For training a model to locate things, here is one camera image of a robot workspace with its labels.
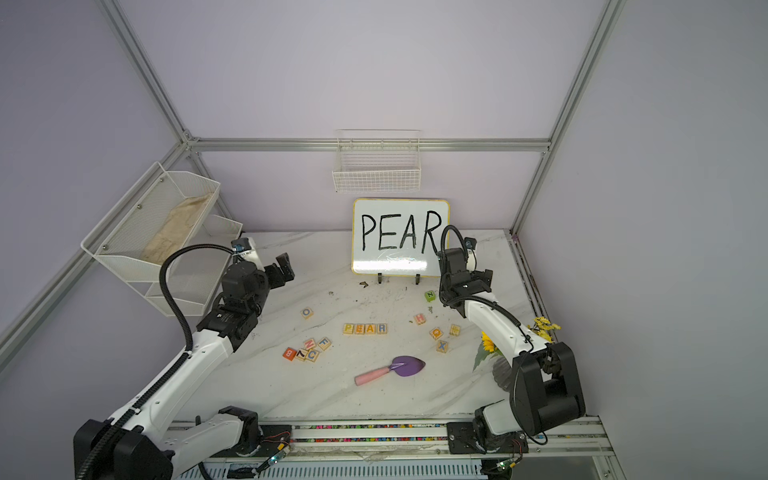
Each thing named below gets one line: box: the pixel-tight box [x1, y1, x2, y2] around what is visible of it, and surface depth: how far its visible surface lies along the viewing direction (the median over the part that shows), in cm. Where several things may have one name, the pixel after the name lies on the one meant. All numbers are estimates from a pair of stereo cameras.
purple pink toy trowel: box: [354, 356, 426, 386], surface depth 86 cm
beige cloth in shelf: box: [141, 193, 214, 265], surface depth 82 cm
